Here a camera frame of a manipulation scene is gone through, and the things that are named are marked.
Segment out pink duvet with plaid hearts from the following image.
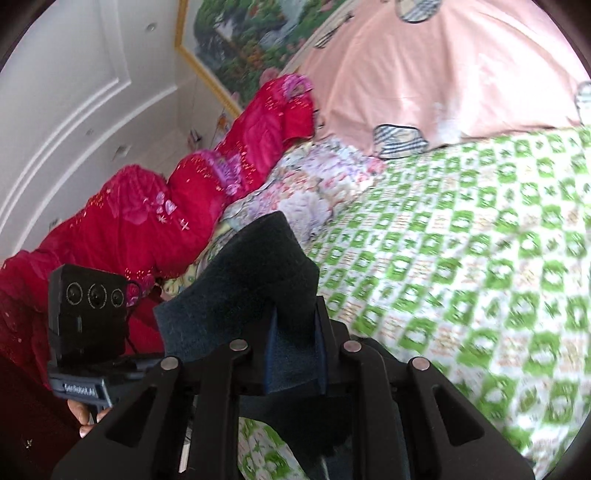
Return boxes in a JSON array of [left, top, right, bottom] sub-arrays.
[[286, 0, 591, 160]]

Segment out person's left hand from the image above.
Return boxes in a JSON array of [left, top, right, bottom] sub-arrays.
[[67, 399, 114, 439]]

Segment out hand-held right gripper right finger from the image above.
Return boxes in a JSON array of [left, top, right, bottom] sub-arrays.
[[315, 298, 537, 480]]

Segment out framed landscape wall picture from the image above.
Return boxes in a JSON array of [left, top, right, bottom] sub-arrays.
[[174, 0, 356, 117]]

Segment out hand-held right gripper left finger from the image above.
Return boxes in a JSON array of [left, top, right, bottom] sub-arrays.
[[51, 308, 279, 480]]

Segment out green checked bed sheet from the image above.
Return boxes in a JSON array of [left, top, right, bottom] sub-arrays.
[[235, 127, 591, 480]]

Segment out pale floral blanket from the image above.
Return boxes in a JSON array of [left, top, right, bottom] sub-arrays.
[[161, 138, 389, 296]]

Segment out red embroidered quilt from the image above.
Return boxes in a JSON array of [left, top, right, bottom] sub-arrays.
[[0, 74, 319, 480]]

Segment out black pants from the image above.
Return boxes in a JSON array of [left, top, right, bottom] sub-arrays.
[[152, 210, 399, 480]]

